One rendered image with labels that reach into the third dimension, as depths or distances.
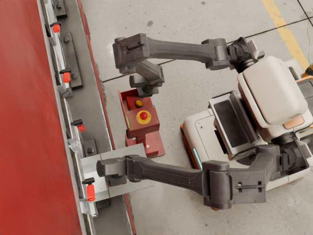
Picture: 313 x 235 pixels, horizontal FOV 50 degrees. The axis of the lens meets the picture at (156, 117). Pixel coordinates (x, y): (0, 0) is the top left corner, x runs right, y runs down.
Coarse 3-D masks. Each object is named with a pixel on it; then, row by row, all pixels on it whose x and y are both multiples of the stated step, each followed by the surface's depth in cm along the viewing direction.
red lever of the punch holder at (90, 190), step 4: (84, 180) 106; (88, 180) 106; (92, 180) 106; (88, 184) 104; (92, 184) 104; (88, 188) 102; (92, 188) 102; (88, 192) 101; (92, 192) 101; (88, 196) 99; (92, 196) 99; (88, 200) 99; (92, 200) 100
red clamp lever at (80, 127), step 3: (75, 120) 114; (78, 120) 114; (81, 120) 114; (72, 123) 114; (75, 123) 113; (78, 123) 113; (81, 123) 114; (78, 126) 116; (81, 126) 117; (84, 126) 121; (78, 129) 119; (81, 129) 119; (84, 129) 121
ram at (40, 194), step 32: (0, 0) 64; (32, 0) 102; (0, 32) 59; (32, 32) 89; (0, 64) 54; (32, 64) 79; (0, 96) 50; (32, 96) 71; (0, 128) 47; (32, 128) 64; (64, 128) 102; (0, 160) 44; (32, 160) 59; (64, 160) 89; (0, 192) 41; (32, 192) 54; (64, 192) 79; (0, 224) 39; (32, 224) 50; (64, 224) 71
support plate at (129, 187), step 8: (104, 152) 136; (112, 152) 136; (120, 152) 136; (128, 152) 136; (136, 152) 136; (144, 152) 136; (88, 160) 134; (96, 160) 134; (88, 168) 133; (128, 184) 132; (136, 184) 132; (144, 184) 132; (152, 184) 132; (104, 192) 130; (112, 192) 131; (120, 192) 131; (128, 192) 131; (96, 200) 129
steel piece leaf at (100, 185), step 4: (92, 172) 133; (96, 172) 133; (84, 176) 132; (88, 176) 132; (92, 176) 132; (96, 176) 132; (96, 180) 132; (100, 180) 132; (104, 180) 132; (96, 184) 131; (100, 184) 131; (104, 184) 131; (96, 188) 131; (100, 188) 131; (104, 188) 131; (96, 192) 130
